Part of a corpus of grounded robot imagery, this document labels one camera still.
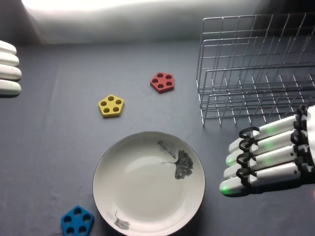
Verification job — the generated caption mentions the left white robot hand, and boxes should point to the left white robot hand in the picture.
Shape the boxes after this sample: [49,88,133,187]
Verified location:
[0,40,22,98]

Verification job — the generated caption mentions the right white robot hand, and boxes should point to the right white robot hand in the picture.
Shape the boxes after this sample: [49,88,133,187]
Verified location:
[219,104,315,198]

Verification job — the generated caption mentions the white plate two leaf prints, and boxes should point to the white plate two leaf prints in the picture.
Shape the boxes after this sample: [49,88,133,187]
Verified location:
[93,131,206,236]

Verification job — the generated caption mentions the grey table cloth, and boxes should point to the grey table cloth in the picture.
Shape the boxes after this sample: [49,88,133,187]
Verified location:
[0,40,315,236]

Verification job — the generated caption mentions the yellow pentagon block with holes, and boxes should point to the yellow pentagon block with holes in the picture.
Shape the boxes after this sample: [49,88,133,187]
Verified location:
[97,94,125,119]

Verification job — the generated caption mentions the red pentagon block with holes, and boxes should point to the red pentagon block with holes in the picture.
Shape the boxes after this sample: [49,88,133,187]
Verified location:
[149,71,177,94]

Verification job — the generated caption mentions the blue pentagon block with holes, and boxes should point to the blue pentagon block with holes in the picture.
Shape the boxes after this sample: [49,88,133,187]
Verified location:
[61,205,95,236]

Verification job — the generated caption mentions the silver wire dish rack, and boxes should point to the silver wire dish rack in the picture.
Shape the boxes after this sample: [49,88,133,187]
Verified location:
[196,13,315,127]

